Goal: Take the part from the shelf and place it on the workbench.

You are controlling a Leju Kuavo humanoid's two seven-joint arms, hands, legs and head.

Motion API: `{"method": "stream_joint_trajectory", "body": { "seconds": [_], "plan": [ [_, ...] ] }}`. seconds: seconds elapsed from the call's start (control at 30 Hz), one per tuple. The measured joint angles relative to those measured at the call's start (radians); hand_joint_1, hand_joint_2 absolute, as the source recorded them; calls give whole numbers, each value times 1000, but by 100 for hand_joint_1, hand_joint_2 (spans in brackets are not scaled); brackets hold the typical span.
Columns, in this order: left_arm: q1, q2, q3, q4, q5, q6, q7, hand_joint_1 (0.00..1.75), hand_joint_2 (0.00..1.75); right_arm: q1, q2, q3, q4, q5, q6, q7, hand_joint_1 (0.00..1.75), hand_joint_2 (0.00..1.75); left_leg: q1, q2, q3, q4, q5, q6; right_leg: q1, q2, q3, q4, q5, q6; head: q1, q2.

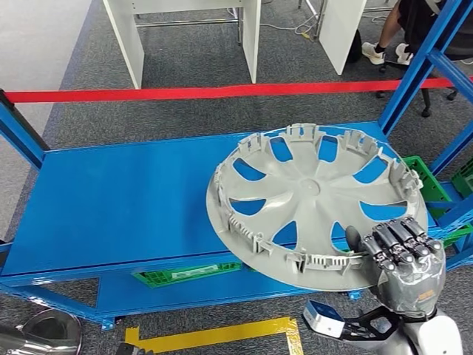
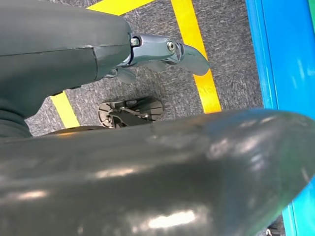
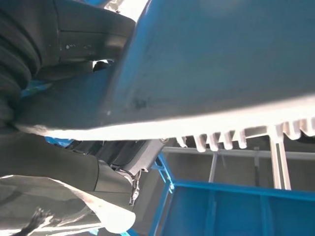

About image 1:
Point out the black office chair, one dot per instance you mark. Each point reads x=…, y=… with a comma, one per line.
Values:
x=425, y=103

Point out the grey plastic wheel hubcap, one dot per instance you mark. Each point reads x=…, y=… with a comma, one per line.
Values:
x=310, y=215

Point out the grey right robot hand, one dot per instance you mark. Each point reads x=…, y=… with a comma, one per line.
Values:
x=410, y=284

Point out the white desk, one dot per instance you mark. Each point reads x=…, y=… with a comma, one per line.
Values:
x=339, y=34
x=125, y=44

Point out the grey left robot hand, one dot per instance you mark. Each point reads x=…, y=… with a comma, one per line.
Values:
x=131, y=350

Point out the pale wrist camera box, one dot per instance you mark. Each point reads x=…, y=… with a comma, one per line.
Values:
x=323, y=318

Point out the red barrier belt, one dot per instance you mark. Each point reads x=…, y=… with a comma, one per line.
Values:
x=222, y=91

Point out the green plastic crate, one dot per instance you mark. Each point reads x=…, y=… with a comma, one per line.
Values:
x=162, y=278
x=425, y=181
x=464, y=181

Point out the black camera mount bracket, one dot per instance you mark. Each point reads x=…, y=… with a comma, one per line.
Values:
x=376, y=313

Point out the person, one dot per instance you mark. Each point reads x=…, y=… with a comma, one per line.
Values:
x=413, y=19

